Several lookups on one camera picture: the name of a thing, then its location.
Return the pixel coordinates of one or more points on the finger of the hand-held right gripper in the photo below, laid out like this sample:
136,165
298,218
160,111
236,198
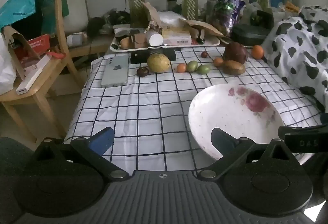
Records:
302,129

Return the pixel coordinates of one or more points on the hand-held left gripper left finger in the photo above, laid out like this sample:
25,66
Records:
102,140

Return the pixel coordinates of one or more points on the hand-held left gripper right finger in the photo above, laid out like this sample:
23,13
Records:
219,140

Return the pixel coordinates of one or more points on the white floral plate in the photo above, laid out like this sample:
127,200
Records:
230,116

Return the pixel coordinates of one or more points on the small green fruit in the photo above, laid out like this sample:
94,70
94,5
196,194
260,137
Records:
192,65
203,69

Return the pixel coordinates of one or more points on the brown oval fruit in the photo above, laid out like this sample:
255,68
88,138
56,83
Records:
233,67

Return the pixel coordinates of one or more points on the small orange tangerine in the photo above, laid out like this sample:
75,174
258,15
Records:
181,67
218,62

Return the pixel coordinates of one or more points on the yellow mango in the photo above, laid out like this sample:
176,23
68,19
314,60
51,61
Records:
158,63

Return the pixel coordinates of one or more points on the black checked white tablecloth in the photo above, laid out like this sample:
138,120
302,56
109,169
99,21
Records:
143,111

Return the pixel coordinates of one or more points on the silver smartphone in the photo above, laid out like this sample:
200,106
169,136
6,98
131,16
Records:
115,71

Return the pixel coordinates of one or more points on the dark mangosteen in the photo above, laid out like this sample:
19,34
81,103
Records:
142,71

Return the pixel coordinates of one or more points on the small dark red fruit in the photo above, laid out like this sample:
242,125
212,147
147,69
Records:
204,54

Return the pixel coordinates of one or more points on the cow print blanket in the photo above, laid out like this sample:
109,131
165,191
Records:
302,42

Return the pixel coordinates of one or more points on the large dark red fruit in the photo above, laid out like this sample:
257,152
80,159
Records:
235,52

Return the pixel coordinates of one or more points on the large orange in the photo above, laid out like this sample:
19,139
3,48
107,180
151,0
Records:
257,51

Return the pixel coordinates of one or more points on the long white box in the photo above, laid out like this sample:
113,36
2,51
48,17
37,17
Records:
30,77

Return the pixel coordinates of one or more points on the black phone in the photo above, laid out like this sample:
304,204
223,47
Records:
153,56

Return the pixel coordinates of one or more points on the small cardboard box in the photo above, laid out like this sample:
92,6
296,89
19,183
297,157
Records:
137,38

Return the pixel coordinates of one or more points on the white oval tray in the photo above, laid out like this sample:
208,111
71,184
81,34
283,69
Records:
165,47

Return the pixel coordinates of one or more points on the dark grey zip case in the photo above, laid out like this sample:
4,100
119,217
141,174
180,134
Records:
252,33

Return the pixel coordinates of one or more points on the yellow white box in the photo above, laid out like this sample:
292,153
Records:
176,35

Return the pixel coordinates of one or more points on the white cylinder cup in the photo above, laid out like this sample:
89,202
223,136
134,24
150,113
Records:
154,38

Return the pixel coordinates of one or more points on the brown paper envelope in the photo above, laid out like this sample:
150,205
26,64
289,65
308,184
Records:
205,27

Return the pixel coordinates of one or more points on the black round bundle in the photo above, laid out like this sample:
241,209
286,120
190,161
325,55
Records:
94,25

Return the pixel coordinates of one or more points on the red box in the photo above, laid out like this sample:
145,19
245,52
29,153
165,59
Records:
38,43

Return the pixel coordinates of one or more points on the white plastic bag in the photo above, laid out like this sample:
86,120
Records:
5,70

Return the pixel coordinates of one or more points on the wooden chair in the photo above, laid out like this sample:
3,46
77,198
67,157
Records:
59,21

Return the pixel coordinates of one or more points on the purple snack bag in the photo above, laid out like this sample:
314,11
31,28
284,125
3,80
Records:
228,12

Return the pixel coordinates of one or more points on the white square container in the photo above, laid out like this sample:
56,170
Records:
75,12

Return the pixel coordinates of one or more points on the clear plastic bag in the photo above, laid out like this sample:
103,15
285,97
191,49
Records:
170,17

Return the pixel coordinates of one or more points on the crumpled brown paper bag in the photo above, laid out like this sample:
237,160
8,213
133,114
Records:
153,16

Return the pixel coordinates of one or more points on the dark green bag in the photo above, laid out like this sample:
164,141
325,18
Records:
48,6

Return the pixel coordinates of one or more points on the teal plastic bag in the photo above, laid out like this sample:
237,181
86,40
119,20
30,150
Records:
20,3

